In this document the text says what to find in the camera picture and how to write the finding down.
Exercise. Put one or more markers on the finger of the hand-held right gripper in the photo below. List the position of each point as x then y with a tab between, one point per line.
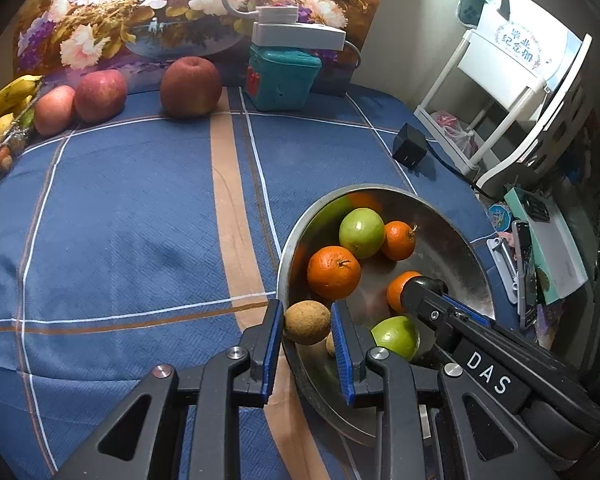
430	312
465	310

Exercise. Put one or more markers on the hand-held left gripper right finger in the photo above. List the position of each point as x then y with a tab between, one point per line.
342	355

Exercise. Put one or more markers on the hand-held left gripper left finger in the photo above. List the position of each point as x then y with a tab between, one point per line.
272	350

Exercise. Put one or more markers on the orange tangerine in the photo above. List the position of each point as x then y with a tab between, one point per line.
397	241
395	294
334	272

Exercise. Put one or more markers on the green jujube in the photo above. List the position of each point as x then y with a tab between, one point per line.
396	336
361	233

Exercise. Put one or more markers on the stainless steel basin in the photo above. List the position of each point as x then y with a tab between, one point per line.
445	255

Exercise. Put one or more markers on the white phone stand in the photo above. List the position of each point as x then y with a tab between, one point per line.
502	265

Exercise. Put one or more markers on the purple printed booklet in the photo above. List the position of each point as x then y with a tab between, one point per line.
549	325

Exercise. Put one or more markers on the black smartphone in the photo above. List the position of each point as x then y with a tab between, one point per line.
525	270

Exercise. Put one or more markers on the round blue sticker pack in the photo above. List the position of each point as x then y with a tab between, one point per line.
500	217

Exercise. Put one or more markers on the teal cardboard box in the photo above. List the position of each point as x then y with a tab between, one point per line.
555	250

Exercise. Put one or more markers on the black power adapter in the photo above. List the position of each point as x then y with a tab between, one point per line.
410	145

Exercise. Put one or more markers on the pink plastic bag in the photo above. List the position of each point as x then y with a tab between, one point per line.
455	132

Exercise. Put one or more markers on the blue plaid tablecloth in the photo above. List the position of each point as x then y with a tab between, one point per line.
130	235

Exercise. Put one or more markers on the white plastic rack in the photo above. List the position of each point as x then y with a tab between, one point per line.
540	125

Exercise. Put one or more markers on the teal plastic container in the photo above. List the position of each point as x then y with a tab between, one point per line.
282	80

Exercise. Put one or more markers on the white printed card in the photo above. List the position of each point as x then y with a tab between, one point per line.
525	42

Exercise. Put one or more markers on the large dark red apple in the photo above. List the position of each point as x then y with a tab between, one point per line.
190	87

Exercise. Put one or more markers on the teal and white bag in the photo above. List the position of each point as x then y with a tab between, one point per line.
477	2

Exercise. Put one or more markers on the white power strip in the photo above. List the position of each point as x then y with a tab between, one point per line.
300	32

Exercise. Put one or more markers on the pink apple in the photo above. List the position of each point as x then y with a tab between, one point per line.
54	110

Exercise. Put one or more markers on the bunch of yellow bananas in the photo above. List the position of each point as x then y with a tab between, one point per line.
5	105

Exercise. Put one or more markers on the flower painting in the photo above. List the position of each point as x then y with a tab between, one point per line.
130	15

